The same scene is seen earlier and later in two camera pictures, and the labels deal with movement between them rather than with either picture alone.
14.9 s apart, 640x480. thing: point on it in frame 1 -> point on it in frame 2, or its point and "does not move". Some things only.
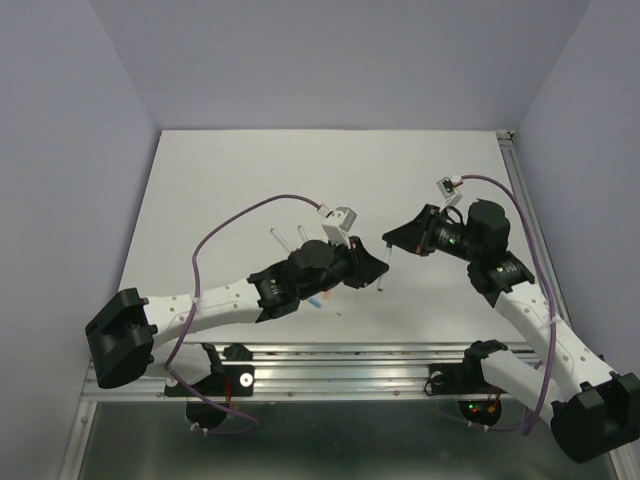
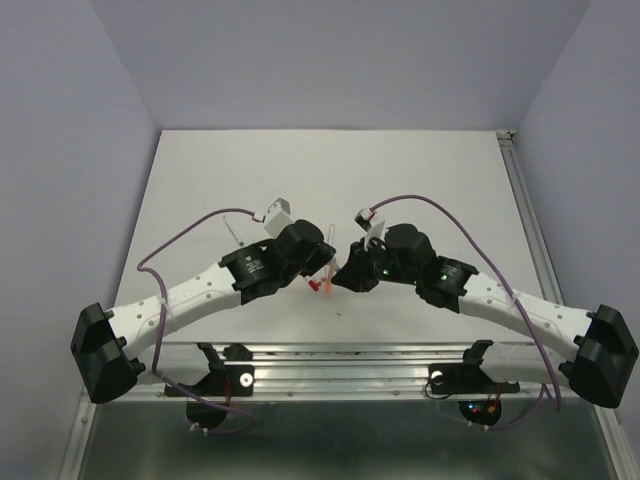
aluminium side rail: (510, 148) does not move
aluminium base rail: (319, 371) does not move
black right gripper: (413, 235) -> (354, 275)
